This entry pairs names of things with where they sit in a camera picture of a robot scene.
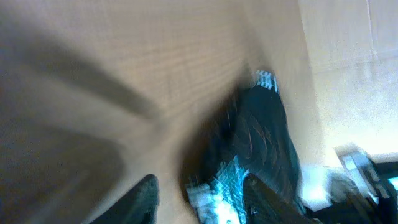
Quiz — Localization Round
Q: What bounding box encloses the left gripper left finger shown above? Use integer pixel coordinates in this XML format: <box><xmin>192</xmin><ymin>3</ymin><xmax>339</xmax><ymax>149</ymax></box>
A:
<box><xmin>91</xmin><ymin>174</ymin><xmax>159</xmax><ymax>224</ymax></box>

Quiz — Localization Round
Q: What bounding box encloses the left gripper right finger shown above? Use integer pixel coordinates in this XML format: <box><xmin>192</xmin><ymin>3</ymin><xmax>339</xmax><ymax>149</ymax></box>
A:
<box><xmin>243</xmin><ymin>174</ymin><xmax>320</xmax><ymax>224</ymax></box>

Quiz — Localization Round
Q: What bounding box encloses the black orange-lined jersey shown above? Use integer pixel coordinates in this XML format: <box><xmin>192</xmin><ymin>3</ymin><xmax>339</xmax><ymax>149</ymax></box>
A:
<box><xmin>186</xmin><ymin>70</ymin><xmax>306</xmax><ymax>223</ymax></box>

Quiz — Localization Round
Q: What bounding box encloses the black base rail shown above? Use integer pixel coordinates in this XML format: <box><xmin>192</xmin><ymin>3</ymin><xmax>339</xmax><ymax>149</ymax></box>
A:
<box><xmin>303</xmin><ymin>144</ymin><xmax>397</xmax><ymax>223</ymax></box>

